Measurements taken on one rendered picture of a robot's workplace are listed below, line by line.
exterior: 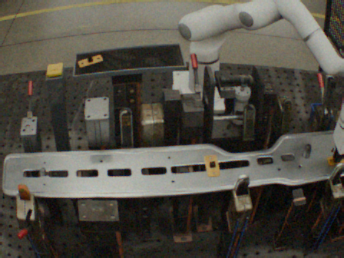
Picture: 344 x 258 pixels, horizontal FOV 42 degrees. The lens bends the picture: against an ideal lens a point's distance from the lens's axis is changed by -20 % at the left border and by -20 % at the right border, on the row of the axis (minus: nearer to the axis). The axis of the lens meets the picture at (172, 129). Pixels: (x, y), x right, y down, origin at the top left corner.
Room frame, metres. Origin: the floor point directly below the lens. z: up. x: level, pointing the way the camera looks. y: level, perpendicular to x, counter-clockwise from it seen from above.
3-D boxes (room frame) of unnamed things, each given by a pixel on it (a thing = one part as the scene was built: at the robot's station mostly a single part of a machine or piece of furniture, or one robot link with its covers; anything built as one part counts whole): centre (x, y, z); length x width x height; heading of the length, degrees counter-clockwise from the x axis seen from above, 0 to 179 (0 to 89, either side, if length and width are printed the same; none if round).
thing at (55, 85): (1.34, 0.41, 0.92); 0.08 x 0.08 x 0.44; 8
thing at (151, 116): (1.21, 0.06, 0.89); 0.13 x 0.11 x 0.38; 8
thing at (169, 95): (1.28, 0.00, 0.90); 0.05 x 0.05 x 0.40; 8
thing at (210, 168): (1.08, -0.12, 1.01); 0.08 x 0.04 x 0.01; 9
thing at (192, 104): (1.27, -0.06, 0.89); 0.13 x 0.11 x 0.38; 8
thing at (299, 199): (0.95, -0.42, 0.84); 0.11 x 0.08 x 0.29; 8
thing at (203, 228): (1.10, -0.12, 0.84); 0.13 x 0.05 x 0.29; 8
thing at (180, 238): (1.07, -0.04, 0.84); 0.17 x 0.06 x 0.29; 8
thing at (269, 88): (1.33, -0.31, 0.91); 0.07 x 0.05 x 0.42; 8
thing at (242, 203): (0.92, -0.21, 0.87); 0.12 x 0.09 x 0.35; 8
